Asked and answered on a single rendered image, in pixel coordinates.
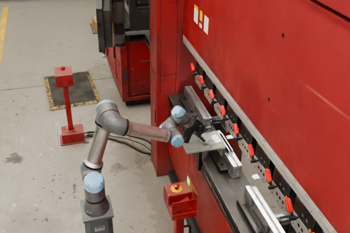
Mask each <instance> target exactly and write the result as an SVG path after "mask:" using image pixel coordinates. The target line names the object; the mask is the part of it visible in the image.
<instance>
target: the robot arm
mask: <svg viewBox="0 0 350 233"><path fill-rule="evenodd" d="M96 112H97V114H96V118H95V124H96V129H95V132H94V136H93V140H92V143H91V147H90V150H89V155H88V157H86V158H85V159H84V161H83V162H82V163H81V166H80V172H81V176H82V181H83V185H84V192H85V202H84V206H83V208H84V212H85V214H86V215H88V216H90V217H100V216H103V215H104V214H106V213H107V212H108V210H109V201H108V200H107V198H106V196H105V180H104V177H103V175H102V168H103V161H102V158H103V155H104V152H105V148H106V145H107V141H108V137H109V134H110V133H113V134H116V135H120V136H126V135H130V136H136V137H141V138H146V139H152V140H157V141H163V142H166V143H171V144H172V145H173V146H174V147H176V148H177V147H180V146H182V145H183V142H185V143H187V144H188V143H189V141H190V138H191V136H192V133H194V134H195V135H196V136H197V137H199V138H200V139H201V140H202V141H203V142H204V143H206V144H209V143H208V140H209V139H210V135H205V134H203V133H204V132H206V131H207V130H208V129H207V128H206V127H205V126H204V125H203V123H202V122H201V121H200V120H198V119H197V118H196V117H192V116H191V115H190V114H188V113H187V112H186V110H185V109H183V108H182V107H181V106H175V107H174V108H173V110H172V111H171V114H172V115H171V116H170V117H169V118H168V119H167V120H166V121H165V122H163V123H162V124H161V125H160V126H159V127H155V126H150V125H145V124H140V123H135V122H130V121H129V119H125V118H123V117H122V116H121V115H120V113H119V111H118V108H117V105H116V104H115V103H114V102H113V101H112V100H102V101H100V102H99V103H98V104H97V106H96ZM180 124H182V125H184V126H185V127H186V131H185V134H184V136H183V137H182V135H181V134H180V132H179V130H178V128H177V126H179V125H180Z"/></svg>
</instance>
